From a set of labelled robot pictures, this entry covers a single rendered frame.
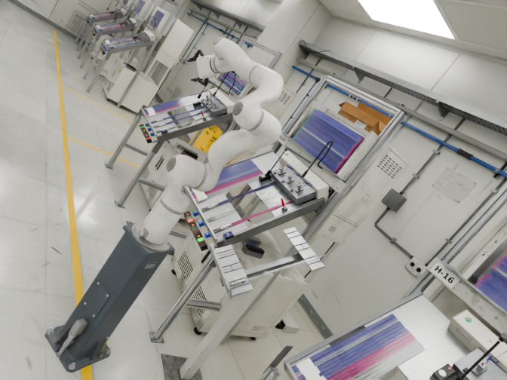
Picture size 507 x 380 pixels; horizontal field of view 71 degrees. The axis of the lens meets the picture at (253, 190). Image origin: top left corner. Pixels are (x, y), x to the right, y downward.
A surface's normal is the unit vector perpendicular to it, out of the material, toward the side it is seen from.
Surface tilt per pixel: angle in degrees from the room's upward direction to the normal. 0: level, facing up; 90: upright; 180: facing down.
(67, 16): 90
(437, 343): 44
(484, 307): 90
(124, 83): 90
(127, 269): 90
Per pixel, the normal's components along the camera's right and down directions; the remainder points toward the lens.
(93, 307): -0.44, -0.07
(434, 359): -0.07, -0.80
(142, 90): 0.43, 0.51
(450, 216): -0.70, -0.33
